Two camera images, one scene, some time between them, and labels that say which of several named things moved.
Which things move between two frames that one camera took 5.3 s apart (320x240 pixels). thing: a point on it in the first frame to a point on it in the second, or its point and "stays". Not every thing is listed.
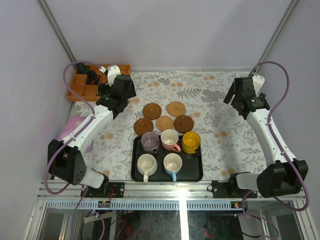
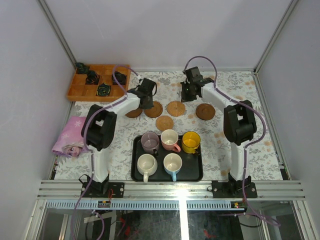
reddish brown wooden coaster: x=183 y=123 to x=205 y=111
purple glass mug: x=150 y=142 stays
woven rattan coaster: x=176 y=109 stays
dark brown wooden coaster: x=142 y=125 to x=134 y=113
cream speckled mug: x=147 y=165 stays
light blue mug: x=172 y=164 stays
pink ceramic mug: x=169 y=138 stays
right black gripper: x=229 y=95 to x=184 y=98
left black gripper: x=93 y=77 to x=146 y=104
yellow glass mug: x=190 y=141 stays
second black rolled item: x=92 y=78 stays
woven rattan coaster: x=164 y=123 stays
